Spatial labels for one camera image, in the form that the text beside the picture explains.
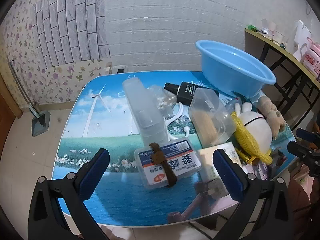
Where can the black flat bottle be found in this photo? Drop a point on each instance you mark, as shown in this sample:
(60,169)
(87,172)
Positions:
(186,92)

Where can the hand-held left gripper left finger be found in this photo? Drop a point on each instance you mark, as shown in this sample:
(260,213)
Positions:
(96,173)

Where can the pink cartoon bag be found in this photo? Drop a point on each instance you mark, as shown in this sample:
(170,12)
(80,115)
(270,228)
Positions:
(313,58)

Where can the brown and pink cloth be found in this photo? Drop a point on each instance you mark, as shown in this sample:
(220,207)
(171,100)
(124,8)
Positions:
(300,192)

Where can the white paper bag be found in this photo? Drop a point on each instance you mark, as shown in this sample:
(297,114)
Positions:
(301,37)

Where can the white plastic hook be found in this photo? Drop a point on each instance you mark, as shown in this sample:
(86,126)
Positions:
(179,111)

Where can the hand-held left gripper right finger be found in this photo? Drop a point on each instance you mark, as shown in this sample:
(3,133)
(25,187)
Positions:
(227,177)

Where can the white floral carton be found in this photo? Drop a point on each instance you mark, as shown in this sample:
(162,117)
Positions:
(207,160)

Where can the clear toothpick box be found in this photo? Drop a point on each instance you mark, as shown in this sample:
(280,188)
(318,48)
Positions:
(202,120)

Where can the clear plastic wrappers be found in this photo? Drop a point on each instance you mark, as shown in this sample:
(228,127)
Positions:
(266,28)

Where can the wooden door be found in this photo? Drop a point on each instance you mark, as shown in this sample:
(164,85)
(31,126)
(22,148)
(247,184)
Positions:
(7,105)

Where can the white plush toy yellow knit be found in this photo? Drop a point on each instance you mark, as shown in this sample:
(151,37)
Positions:
(255,130)

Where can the small beige block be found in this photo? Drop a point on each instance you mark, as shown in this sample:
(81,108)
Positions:
(108,69)

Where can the beige plush toy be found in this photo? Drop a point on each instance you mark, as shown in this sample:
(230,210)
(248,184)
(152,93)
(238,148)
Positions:
(270,115)

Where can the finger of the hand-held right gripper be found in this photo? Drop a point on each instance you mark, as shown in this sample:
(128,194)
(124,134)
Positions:
(308,136)
(305,152)

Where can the side table with black legs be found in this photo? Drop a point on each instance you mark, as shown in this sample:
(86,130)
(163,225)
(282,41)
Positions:
(287,54)

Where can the clear box with printed label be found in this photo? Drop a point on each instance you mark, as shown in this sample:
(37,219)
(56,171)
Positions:
(182,162)

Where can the blue plastic basin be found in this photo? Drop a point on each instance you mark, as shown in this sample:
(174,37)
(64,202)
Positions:
(237,62)

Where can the black wall socket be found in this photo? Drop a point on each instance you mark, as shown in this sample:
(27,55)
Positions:
(120,70)

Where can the tall translucent plastic box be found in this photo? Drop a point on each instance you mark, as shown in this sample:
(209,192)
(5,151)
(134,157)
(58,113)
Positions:
(142,105)

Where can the small green box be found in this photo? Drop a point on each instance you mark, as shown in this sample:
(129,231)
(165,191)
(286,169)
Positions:
(251,27)

